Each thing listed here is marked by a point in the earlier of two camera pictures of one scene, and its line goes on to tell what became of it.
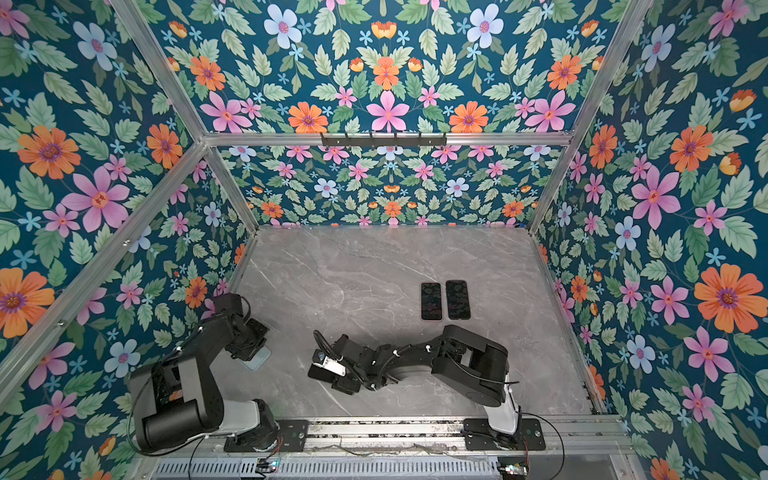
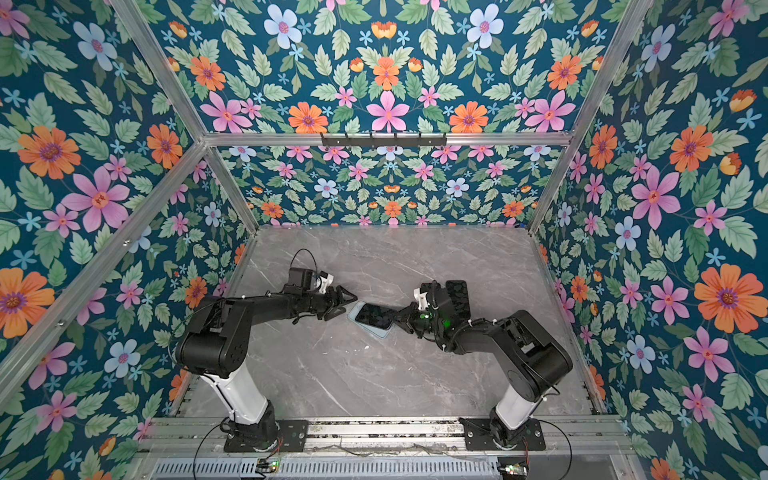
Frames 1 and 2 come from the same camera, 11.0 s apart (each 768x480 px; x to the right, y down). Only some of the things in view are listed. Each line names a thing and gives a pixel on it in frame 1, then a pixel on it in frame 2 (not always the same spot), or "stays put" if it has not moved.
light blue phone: [258, 359] → [375, 319]
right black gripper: [344, 386] → [409, 313]
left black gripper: [257, 332] → [332, 304]
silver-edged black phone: [458, 300] stays put
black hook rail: [396, 141] stays put
